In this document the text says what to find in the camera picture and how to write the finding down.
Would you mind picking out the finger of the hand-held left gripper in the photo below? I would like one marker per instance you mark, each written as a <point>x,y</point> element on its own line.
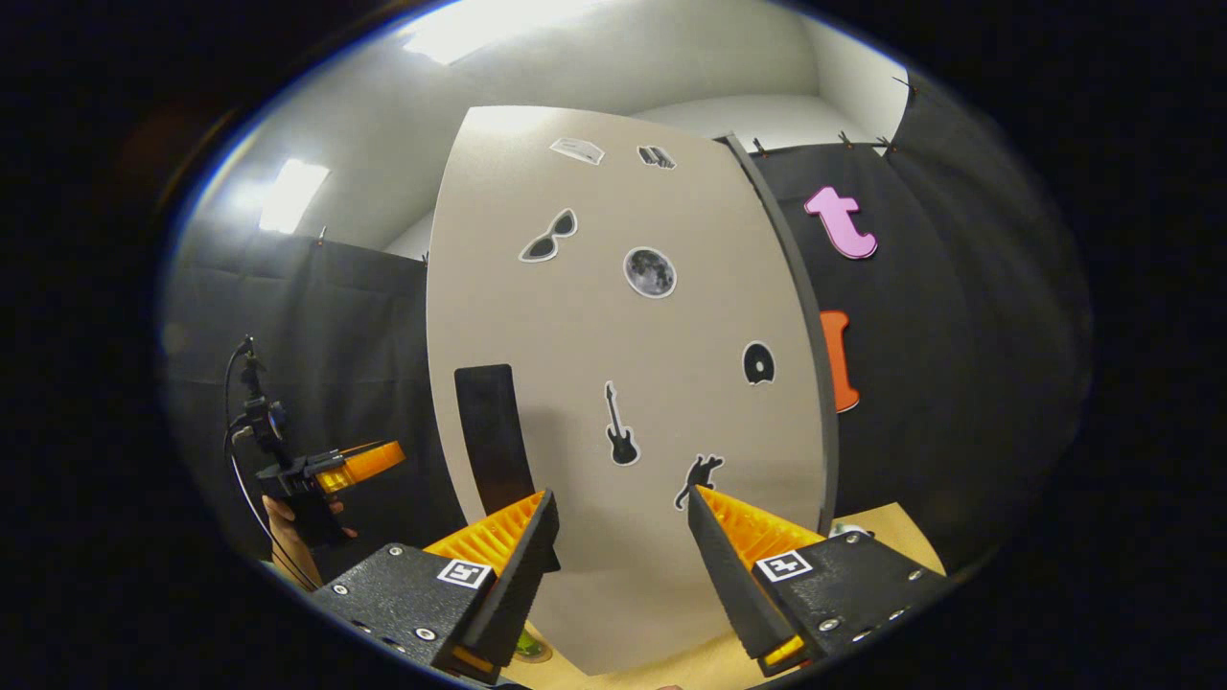
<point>369,463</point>

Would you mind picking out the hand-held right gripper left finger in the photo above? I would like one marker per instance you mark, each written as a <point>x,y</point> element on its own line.
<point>522,575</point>

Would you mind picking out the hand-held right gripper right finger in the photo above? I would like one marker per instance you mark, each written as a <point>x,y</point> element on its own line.
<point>729,585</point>

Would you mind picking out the green label plastic bottle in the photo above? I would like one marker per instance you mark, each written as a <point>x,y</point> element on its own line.
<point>528,642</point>

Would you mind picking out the round brown coaster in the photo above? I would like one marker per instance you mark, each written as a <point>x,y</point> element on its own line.
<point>544,657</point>

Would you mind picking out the dark grey cabinet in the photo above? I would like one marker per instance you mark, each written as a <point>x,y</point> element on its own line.
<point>829,402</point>

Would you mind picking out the beige cabinet door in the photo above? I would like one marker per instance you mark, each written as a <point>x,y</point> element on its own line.
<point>623,335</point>

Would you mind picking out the small ceiling light panel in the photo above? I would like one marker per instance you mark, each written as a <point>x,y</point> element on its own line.
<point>292,196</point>

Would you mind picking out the black backdrop cloth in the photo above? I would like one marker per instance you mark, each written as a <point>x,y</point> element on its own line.
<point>959,383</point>

